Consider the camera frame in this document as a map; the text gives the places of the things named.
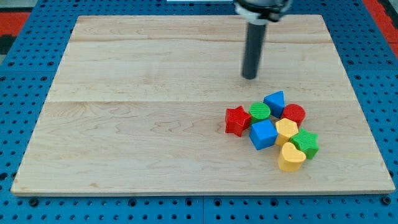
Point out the red cylinder block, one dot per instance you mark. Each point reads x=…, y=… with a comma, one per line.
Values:
x=294, y=113

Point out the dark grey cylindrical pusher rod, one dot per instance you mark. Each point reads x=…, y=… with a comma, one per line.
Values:
x=253, y=49

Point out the blue cube block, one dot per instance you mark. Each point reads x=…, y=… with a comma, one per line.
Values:
x=263, y=134

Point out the green star block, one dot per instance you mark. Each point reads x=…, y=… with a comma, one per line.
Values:
x=307, y=142

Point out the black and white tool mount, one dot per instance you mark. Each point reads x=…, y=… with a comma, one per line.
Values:
x=261, y=12

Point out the light wooden board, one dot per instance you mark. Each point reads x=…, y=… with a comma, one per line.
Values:
x=137, y=106

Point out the green cylinder block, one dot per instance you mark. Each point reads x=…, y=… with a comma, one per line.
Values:
x=259, y=112

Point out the red star block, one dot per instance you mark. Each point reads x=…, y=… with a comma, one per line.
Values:
x=237, y=120

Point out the yellow hexagon block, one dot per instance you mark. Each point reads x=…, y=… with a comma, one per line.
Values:
x=285, y=130

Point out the yellow heart block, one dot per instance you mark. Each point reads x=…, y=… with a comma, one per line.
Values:
x=290, y=159

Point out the blue triangle block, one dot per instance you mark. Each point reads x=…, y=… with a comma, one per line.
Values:
x=276, y=103

